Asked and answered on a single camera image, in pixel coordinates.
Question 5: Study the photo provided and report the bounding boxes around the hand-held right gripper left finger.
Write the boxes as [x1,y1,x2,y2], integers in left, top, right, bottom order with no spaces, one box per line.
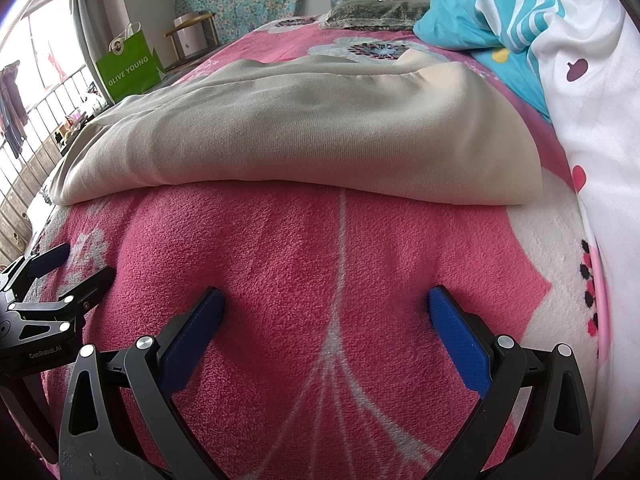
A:
[59,286,226,480]

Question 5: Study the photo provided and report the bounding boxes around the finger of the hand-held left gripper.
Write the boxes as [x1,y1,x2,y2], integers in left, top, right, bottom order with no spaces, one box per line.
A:
[50,266,117,328]
[0,242,71,293]

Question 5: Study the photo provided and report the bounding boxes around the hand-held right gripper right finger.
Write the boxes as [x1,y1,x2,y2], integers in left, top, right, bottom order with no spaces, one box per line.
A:
[425,285,596,480]

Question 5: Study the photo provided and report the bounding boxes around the beige zip jacket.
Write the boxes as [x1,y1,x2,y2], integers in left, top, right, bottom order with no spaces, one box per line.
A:
[50,50,543,207]

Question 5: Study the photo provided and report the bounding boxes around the dark hanging clothes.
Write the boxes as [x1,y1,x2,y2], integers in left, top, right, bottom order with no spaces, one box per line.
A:
[0,60,28,158]

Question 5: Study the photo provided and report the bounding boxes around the pink floral fleece blanket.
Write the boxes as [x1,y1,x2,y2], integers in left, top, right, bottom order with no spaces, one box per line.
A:
[22,15,613,480]

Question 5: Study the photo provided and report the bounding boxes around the balcony railing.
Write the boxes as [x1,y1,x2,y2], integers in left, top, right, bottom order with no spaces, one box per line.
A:
[0,65,108,256]

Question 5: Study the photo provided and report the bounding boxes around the red hanging cloth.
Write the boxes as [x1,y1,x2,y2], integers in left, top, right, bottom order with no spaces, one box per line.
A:
[45,40,68,81]

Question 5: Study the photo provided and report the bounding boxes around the green paper shopping bag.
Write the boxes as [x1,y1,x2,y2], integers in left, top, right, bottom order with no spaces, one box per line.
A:
[95,21,166,103]

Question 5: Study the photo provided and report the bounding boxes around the printed white pink blue duvet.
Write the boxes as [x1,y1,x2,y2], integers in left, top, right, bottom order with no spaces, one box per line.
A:
[412,0,640,411]

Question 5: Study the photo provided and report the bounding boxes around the grey curtain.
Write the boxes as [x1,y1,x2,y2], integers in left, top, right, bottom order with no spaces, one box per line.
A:
[67,0,131,76]

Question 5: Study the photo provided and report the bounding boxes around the white round box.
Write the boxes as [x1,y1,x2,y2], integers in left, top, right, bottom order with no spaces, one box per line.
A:
[174,12,206,58]

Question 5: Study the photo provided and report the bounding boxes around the wooden stool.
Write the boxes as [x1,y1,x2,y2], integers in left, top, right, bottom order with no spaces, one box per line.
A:
[165,10,218,68]

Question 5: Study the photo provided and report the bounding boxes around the dark green patterned cushion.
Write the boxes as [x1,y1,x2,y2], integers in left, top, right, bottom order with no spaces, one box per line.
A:
[320,1,431,31]

